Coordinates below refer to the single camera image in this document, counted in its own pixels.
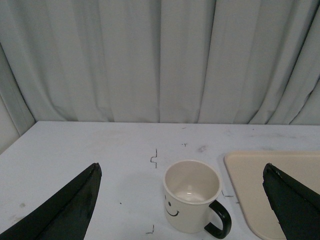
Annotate beige plastic tray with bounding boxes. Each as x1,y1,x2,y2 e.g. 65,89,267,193
224,150,320,240

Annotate grey curtain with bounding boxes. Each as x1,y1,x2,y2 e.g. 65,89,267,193
0,0,320,151

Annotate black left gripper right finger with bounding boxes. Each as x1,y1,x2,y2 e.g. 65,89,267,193
262,163,320,240

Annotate white smiley mug black handle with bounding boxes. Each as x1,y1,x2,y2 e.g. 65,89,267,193
163,159,232,239

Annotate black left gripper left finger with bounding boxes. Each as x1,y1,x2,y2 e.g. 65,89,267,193
0,163,102,240

